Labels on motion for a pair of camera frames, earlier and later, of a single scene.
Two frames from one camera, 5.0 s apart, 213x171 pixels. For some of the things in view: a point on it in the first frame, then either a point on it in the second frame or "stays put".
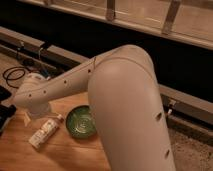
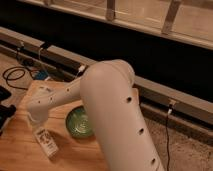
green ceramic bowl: x=80 y=121 stays put
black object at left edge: x=5 y=111 stays put
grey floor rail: x=186 y=113 stays put
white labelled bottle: x=39 y=135 → x=47 y=143
